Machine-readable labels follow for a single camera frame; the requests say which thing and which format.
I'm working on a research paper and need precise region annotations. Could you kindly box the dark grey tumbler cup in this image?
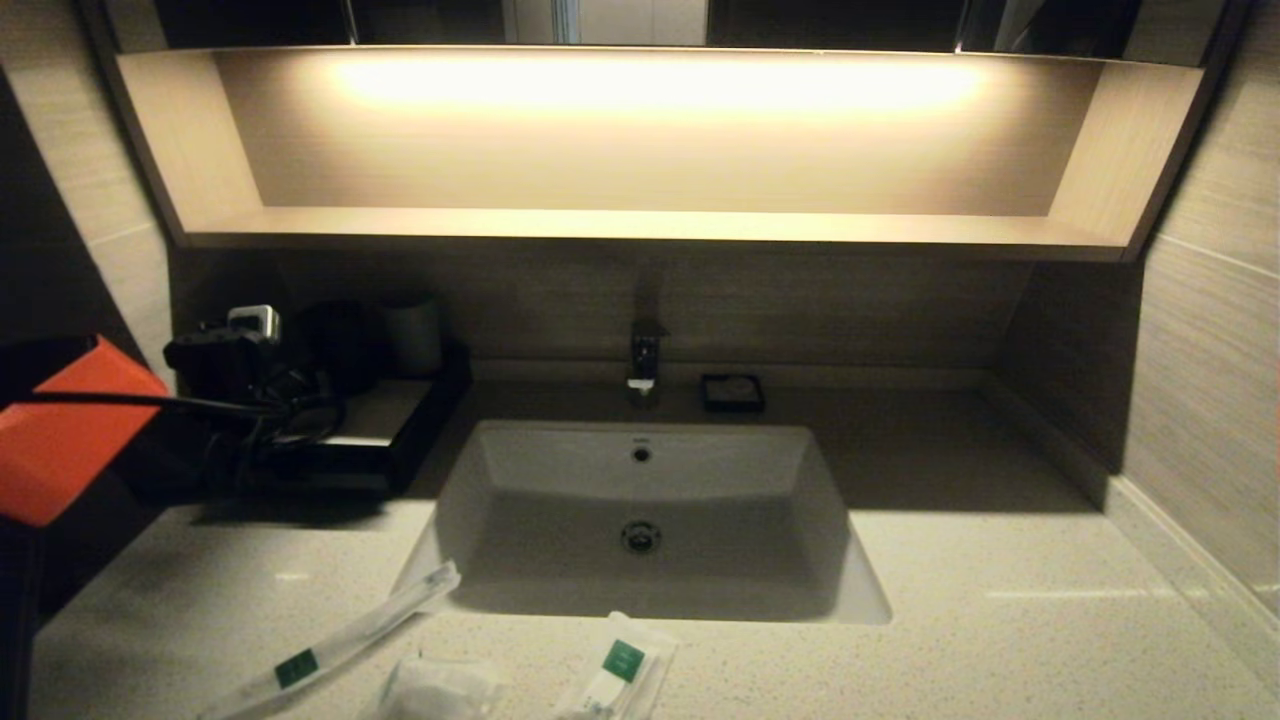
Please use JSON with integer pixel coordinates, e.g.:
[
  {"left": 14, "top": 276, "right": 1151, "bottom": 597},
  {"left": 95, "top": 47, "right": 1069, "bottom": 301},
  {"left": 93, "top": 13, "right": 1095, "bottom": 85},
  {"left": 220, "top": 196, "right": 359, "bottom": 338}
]
[{"left": 298, "top": 299, "right": 387, "bottom": 397}]

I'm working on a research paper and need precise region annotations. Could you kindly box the black amenity tray box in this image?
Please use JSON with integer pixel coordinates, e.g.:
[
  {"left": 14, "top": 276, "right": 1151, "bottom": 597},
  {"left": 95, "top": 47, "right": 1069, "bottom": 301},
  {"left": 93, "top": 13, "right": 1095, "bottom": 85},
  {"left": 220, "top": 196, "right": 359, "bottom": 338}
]
[{"left": 205, "top": 343, "right": 476, "bottom": 496}]

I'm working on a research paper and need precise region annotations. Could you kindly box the light grey tumbler cup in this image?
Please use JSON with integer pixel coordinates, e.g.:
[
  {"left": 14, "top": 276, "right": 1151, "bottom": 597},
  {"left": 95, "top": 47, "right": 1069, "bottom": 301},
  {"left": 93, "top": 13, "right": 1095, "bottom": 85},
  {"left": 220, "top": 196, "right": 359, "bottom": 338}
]
[{"left": 380, "top": 291, "right": 446, "bottom": 379}]

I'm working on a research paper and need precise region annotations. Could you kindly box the long white toothbrush packet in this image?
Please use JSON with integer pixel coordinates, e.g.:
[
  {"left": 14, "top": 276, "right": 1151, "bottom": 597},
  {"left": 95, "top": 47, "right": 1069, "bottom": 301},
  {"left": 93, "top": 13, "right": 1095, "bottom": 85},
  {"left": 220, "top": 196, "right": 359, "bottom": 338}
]
[{"left": 200, "top": 558, "right": 464, "bottom": 720}]

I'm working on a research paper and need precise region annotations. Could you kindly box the crumpled white shower cap packet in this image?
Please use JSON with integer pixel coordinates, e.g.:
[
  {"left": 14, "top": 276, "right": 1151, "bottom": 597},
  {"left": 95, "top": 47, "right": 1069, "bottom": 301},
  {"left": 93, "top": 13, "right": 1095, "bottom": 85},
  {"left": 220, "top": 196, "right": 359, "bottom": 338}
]
[{"left": 375, "top": 652, "right": 501, "bottom": 720}]

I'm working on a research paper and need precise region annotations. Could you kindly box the chrome faucet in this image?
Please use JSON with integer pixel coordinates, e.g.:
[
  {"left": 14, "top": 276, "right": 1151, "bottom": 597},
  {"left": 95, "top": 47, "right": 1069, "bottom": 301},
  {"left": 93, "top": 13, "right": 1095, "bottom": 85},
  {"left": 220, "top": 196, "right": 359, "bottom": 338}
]
[{"left": 627, "top": 318, "right": 669, "bottom": 406}]

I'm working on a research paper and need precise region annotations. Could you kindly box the white ceramic sink basin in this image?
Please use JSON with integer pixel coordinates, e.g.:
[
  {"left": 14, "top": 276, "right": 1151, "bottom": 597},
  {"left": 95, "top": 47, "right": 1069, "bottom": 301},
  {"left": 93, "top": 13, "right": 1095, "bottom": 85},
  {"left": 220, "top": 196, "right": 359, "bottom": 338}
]
[{"left": 392, "top": 420, "right": 893, "bottom": 626}]

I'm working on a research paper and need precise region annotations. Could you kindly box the white comb packet green label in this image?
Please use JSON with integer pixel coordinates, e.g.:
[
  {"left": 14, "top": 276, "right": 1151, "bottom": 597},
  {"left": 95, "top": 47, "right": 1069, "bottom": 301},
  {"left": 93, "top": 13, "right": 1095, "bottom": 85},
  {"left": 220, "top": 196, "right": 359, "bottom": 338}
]
[{"left": 555, "top": 610, "right": 679, "bottom": 720}]

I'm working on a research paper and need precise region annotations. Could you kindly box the warm shelf light strip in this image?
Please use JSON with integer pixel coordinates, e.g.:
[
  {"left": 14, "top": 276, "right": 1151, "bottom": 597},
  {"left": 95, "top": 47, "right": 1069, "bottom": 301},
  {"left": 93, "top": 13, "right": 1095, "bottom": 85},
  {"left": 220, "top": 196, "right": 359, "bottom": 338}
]
[{"left": 340, "top": 65, "right": 986, "bottom": 116}]

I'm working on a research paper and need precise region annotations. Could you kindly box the black soap dish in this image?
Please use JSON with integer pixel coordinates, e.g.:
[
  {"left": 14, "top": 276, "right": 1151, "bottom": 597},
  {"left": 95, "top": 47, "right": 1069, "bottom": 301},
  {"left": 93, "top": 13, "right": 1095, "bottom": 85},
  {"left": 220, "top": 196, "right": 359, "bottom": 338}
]
[{"left": 701, "top": 374, "right": 767, "bottom": 415}]

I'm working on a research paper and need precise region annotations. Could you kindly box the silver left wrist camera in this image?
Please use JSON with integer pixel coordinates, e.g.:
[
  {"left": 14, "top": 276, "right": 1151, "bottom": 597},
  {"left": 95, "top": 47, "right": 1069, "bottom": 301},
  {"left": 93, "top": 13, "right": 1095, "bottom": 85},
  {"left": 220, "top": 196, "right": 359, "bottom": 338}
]
[{"left": 228, "top": 305, "right": 282, "bottom": 344}]

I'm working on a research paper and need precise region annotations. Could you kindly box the wooden wall shelf niche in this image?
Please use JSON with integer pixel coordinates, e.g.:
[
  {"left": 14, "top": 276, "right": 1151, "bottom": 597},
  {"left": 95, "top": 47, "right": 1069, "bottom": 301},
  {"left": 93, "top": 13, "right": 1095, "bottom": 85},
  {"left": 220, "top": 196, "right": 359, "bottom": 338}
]
[{"left": 85, "top": 45, "right": 1246, "bottom": 266}]

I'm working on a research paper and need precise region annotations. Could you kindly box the wall mirror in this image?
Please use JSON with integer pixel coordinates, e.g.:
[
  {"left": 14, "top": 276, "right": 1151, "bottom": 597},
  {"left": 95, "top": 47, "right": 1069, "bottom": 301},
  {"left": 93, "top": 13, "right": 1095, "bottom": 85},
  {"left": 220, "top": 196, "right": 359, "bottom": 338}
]
[{"left": 105, "top": 0, "right": 1226, "bottom": 71}]

